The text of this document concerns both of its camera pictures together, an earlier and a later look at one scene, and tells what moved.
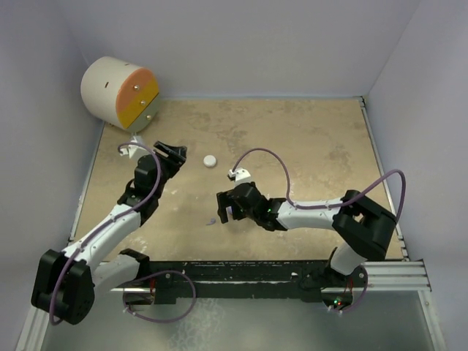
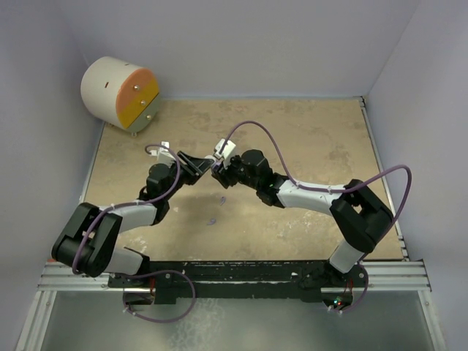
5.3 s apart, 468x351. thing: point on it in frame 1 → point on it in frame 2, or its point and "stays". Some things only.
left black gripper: [173, 163] → [197, 165]
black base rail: [234, 281] stays
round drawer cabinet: [120, 93] stays
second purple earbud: [213, 221] stays
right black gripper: [224, 200] → [224, 174]
